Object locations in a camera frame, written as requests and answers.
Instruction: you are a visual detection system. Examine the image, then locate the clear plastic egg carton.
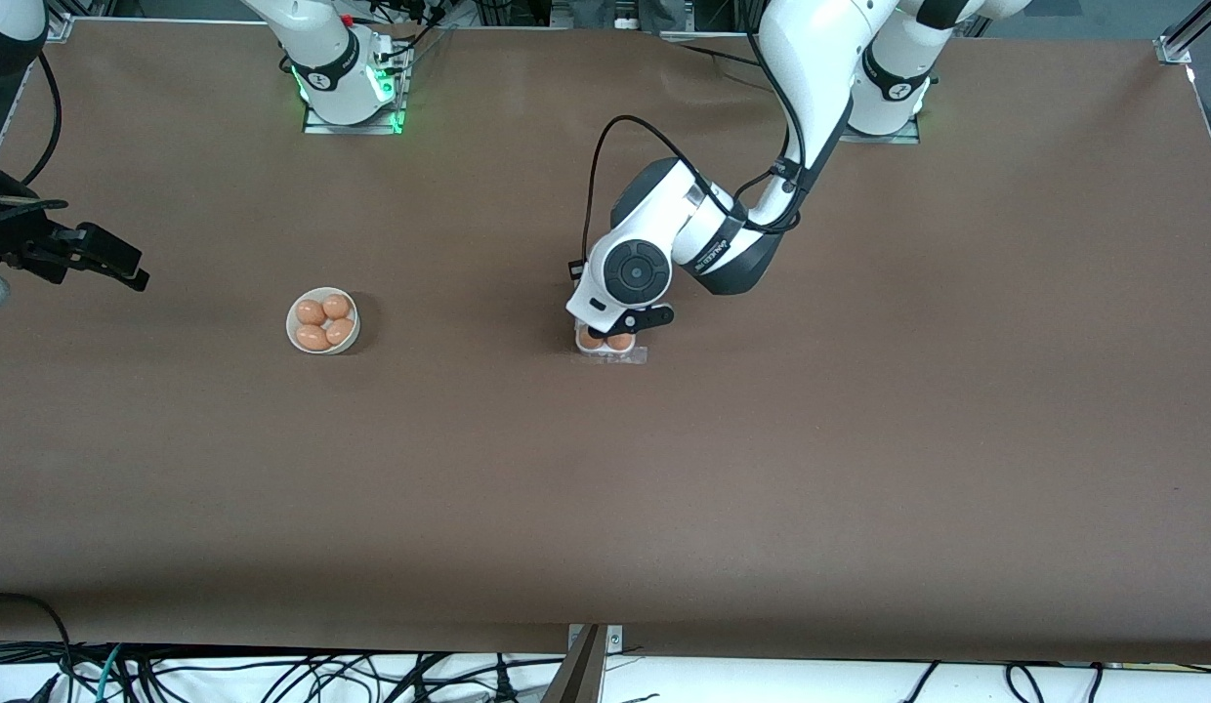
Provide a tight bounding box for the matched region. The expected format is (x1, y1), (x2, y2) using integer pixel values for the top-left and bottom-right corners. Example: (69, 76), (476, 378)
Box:
(573, 327), (648, 366)

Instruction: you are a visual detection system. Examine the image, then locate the white round bowl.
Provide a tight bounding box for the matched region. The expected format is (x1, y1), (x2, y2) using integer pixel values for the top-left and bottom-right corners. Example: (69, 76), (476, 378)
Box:
(286, 286), (360, 355)

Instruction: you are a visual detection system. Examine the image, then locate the brown table cover sheet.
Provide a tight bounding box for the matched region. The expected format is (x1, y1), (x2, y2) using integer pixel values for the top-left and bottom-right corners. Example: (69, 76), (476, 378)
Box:
(0, 18), (1211, 665)

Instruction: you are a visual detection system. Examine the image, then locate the dark metal beam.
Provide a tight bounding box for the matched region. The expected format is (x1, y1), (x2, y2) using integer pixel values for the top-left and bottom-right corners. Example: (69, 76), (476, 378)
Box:
(540, 625), (606, 703)

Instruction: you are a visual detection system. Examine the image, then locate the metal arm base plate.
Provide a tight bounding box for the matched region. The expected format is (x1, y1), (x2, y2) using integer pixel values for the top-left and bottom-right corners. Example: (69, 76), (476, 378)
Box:
(840, 112), (922, 145)
(303, 96), (408, 136)

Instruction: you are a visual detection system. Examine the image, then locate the teal cable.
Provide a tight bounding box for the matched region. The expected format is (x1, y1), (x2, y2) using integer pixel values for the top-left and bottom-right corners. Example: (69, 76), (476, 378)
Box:
(73, 644), (125, 703)

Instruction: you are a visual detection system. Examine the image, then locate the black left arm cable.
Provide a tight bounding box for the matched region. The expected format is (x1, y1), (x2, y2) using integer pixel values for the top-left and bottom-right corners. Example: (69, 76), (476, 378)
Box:
(579, 27), (814, 267)

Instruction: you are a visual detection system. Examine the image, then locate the small metal table bracket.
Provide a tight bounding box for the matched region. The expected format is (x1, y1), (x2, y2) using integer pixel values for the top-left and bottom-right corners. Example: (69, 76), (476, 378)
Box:
(566, 623), (624, 653)

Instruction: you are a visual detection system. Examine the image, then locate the aluminium frame profile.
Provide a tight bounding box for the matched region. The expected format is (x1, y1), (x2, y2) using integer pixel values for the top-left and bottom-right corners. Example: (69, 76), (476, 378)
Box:
(1155, 0), (1211, 65)

